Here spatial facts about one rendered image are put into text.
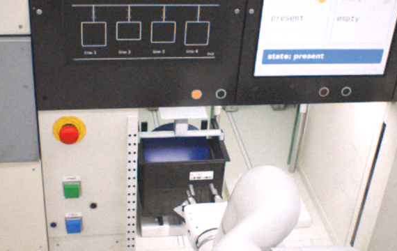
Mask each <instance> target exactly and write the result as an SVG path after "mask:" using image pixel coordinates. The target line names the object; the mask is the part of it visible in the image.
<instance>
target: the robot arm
mask: <svg viewBox="0 0 397 251"><path fill-rule="evenodd" d="M186 196H187V201H185V202H184V203H182V204H181V205H180V206H179V207H177V208H175V209H174V213H173V214H174V215H175V216H177V217H178V218H179V219H181V220H182V224H183V225H184V228H185V232H186V235H187V238H188V241H189V243H190V245H191V246H192V248H193V249H194V250H193V251H361V250H358V249H356V248H352V247H348V246H342V245H308V246H296V247H289V248H286V247H285V245H284V243H283V241H282V240H283V239H285V238H286V237H287V236H288V235H289V234H290V233H291V232H292V230H293V229H294V227H295V225H296V224H297V221H298V220H299V216H300V212H301V200H300V195H299V191H298V189H297V186H296V185H295V183H293V180H292V179H291V177H290V176H289V175H288V174H287V173H285V171H284V170H282V169H280V168H278V167H275V165H266V164H265V165H260V166H257V167H254V168H252V169H249V170H248V171H246V172H245V173H244V174H243V175H242V176H241V177H240V180H239V181H238V182H237V184H235V187H234V188H233V192H232V194H231V197H230V199H229V201H226V200H224V199H221V197H220V196H219V195H218V194H217V189H214V186H213V184H212V183H211V184H209V188H208V196H209V199H210V201H211V203H206V204H196V202H195V201H194V189H193V186H192V185H189V189H188V190H187V192H186Z"/></svg>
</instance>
